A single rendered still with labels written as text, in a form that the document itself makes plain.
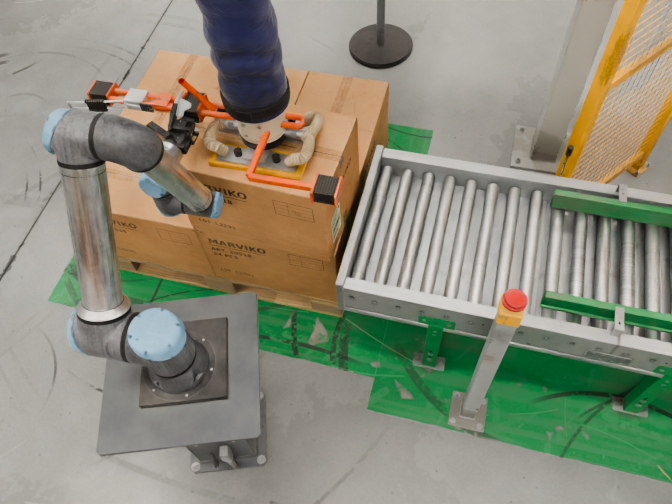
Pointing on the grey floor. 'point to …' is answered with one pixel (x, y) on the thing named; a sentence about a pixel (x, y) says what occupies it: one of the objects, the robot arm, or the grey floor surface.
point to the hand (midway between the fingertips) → (186, 105)
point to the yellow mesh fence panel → (625, 25)
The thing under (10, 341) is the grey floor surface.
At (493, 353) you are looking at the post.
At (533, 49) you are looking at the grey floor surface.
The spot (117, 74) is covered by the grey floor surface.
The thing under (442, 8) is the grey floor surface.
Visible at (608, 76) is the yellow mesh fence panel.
